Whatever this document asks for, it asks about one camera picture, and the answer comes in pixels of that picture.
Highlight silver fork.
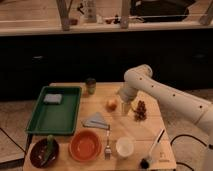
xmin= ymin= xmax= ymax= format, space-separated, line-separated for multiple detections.
xmin=104 ymin=130 xmax=112 ymax=160

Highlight dark brown bowl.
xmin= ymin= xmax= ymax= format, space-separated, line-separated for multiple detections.
xmin=30 ymin=138 xmax=59 ymax=168

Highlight white cup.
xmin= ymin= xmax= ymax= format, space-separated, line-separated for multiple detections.
xmin=116 ymin=137 xmax=134 ymax=158

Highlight green cucumber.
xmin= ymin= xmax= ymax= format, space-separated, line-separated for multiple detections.
xmin=42 ymin=135 xmax=54 ymax=166

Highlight green plastic tray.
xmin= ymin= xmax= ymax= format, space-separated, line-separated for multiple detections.
xmin=26 ymin=86 xmax=82 ymax=135

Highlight red orange bowl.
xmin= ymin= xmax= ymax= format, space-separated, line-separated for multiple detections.
xmin=68 ymin=130 xmax=102 ymax=162

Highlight wooden shelf with clutter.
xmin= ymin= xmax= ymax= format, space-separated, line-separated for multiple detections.
xmin=0 ymin=0 xmax=212 ymax=36

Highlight black cable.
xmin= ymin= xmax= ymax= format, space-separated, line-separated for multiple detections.
xmin=170 ymin=133 xmax=208 ymax=171

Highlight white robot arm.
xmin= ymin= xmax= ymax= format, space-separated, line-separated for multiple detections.
xmin=118 ymin=64 xmax=213 ymax=171

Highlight yellow banana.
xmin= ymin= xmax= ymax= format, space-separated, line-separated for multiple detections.
xmin=131 ymin=100 xmax=137 ymax=111

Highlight dark red grapes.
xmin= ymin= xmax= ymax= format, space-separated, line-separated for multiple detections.
xmin=135 ymin=100 xmax=146 ymax=121

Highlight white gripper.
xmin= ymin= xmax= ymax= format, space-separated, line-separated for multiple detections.
xmin=118 ymin=83 xmax=137 ymax=116

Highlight black white brush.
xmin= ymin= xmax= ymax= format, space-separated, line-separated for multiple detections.
xmin=140 ymin=129 xmax=165 ymax=169

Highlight grey folded cloth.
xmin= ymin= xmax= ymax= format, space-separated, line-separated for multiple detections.
xmin=81 ymin=112 xmax=108 ymax=130

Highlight orange apple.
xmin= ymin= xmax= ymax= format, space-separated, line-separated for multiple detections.
xmin=106 ymin=99 xmax=117 ymax=111

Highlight green jar with lid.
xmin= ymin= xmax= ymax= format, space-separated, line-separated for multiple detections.
xmin=86 ymin=78 xmax=96 ymax=95

